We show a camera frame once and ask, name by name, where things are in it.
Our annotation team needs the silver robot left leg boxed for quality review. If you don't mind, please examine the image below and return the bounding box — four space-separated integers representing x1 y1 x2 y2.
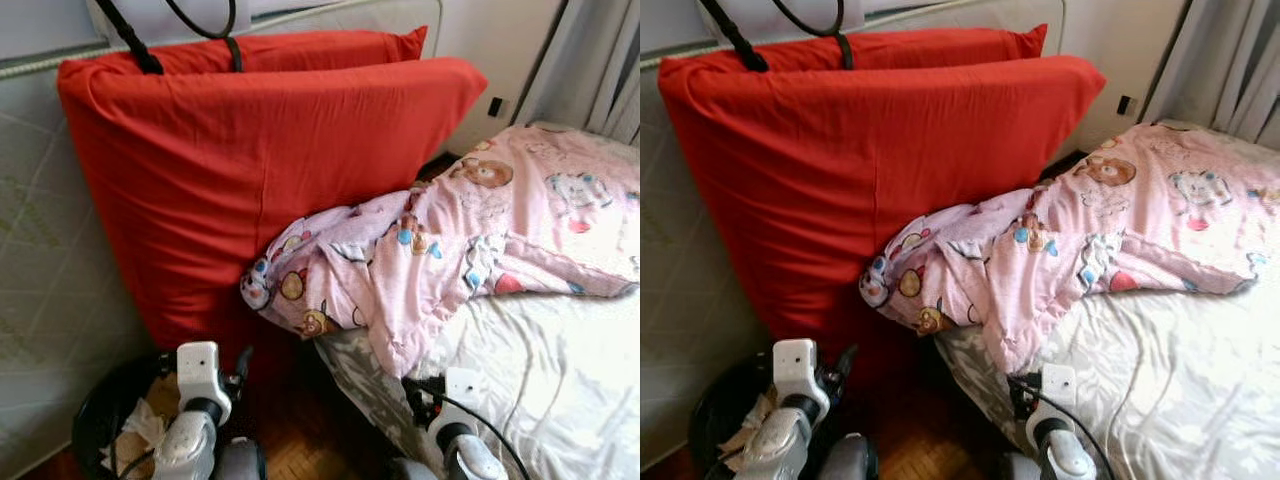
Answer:
215 438 269 480
820 432 879 480

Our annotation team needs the crumpled paper waste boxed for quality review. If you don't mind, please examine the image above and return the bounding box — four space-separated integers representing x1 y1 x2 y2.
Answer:
715 390 786 471
100 375 186 476

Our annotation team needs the black waste bin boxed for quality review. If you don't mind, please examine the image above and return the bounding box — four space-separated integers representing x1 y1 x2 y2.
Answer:
690 350 801 480
72 350 201 480

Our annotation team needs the beige floral bed cover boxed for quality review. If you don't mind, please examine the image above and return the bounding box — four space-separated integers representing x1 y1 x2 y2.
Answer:
935 120 1280 480
315 120 641 480

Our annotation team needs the large red covered cushion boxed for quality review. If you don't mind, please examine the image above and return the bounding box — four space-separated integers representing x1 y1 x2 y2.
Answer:
657 55 1108 351
57 57 489 356

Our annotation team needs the pink cartoon print blanket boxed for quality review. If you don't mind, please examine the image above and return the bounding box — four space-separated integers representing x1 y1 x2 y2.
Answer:
240 123 641 379
860 122 1280 376

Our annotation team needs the flat red covered cushion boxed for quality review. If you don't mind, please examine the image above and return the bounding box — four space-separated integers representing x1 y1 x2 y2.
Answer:
120 26 429 76
740 24 1049 73

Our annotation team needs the grey pleated curtain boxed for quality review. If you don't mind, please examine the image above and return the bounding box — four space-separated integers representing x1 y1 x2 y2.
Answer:
515 0 641 146
1140 0 1280 151

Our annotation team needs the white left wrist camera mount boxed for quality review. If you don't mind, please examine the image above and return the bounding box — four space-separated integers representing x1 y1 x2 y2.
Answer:
772 338 831 421
176 341 233 426

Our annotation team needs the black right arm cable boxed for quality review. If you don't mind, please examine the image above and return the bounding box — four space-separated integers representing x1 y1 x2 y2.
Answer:
1015 380 1116 480
420 385 531 480

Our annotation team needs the black cable loop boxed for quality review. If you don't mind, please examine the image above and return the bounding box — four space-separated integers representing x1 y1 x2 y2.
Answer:
165 0 244 73
770 0 854 71

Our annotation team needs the black strap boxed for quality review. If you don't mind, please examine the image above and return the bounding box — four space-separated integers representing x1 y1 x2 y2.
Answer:
698 0 771 73
95 0 164 76

